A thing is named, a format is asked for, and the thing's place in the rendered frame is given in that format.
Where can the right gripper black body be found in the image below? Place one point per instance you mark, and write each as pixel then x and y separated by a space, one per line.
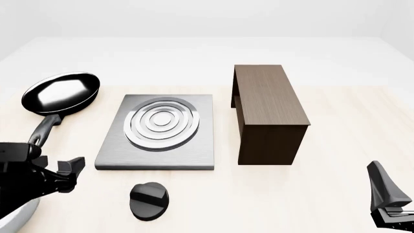
pixel 398 218

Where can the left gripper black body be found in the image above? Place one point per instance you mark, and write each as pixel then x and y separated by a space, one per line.
pixel 59 182

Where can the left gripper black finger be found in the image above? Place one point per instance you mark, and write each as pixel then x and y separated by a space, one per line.
pixel 71 166
pixel 40 161

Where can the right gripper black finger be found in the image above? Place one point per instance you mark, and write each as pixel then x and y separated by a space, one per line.
pixel 385 189

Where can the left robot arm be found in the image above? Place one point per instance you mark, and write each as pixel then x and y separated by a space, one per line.
pixel 13 216

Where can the flat grey stove plate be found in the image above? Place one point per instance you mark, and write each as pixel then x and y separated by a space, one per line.
pixel 113 153

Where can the small flat plate on stalk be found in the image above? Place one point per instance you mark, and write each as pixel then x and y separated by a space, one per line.
pixel 16 151

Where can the black frying pan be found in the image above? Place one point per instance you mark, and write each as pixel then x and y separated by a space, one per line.
pixel 61 92

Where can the dark brown wooden cabinet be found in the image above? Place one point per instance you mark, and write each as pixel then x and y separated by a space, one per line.
pixel 268 97

